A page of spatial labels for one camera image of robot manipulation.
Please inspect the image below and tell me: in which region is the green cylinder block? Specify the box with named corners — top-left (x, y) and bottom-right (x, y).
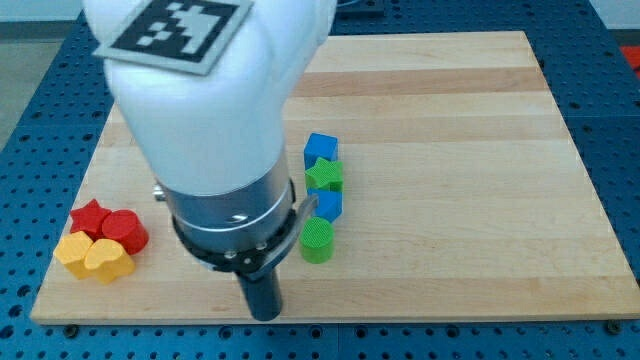
top-left (300, 217), bottom-right (334, 264)

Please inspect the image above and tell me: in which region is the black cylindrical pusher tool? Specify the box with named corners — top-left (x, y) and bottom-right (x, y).
top-left (236, 270), bottom-right (283, 322)

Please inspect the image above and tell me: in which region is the black and white fiducial tag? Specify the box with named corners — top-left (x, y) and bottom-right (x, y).
top-left (94, 0), bottom-right (253, 76)

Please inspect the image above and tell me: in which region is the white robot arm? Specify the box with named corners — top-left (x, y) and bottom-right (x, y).
top-left (84, 0), bottom-right (336, 197)

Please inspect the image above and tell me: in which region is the blue cube block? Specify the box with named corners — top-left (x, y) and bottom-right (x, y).
top-left (303, 133), bottom-right (339, 169)

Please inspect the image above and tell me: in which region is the yellow heart block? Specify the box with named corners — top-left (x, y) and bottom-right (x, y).
top-left (84, 239), bottom-right (136, 284)

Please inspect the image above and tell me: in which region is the red star block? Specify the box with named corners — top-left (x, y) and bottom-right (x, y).
top-left (70, 199), bottom-right (112, 240)

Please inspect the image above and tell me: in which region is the silver metal wrist flange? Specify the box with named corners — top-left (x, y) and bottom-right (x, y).
top-left (161, 151), bottom-right (299, 273)

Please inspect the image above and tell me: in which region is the blue triangle block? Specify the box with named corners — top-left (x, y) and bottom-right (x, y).
top-left (307, 189), bottom-right (343, 223)

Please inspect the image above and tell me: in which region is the red cylinder block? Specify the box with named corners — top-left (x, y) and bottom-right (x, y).
top-left (101, 209), bottom-right (149, 255)

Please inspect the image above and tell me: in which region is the red object at edge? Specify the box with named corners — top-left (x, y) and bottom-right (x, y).
top-left (620, 45), bottom-right (640, 77)

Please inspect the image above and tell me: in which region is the light wooden board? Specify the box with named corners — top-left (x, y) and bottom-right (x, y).
top-left (29, 30), bottom-right (640, 326)

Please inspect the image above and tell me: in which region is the yellow pentagon block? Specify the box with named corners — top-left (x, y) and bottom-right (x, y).
top-left (53, 231), bottom-right (94, 280)

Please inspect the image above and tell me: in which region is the green star block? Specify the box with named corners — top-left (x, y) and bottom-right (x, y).
top-left (305, 158), bottom-right (344, 192)

